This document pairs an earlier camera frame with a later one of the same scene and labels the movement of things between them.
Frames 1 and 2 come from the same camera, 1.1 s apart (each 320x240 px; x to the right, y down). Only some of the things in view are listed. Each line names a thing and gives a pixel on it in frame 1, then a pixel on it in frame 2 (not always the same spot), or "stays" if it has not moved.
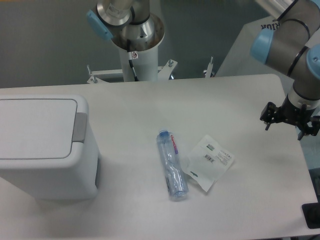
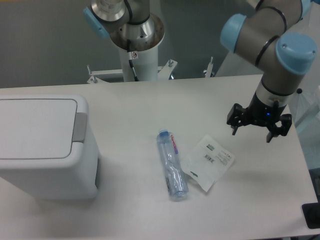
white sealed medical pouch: x=205 y=160 stays
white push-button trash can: x=46 y=148 stays
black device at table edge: x=311 y=211 stays
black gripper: x=271 y=114 to x=260 y=113
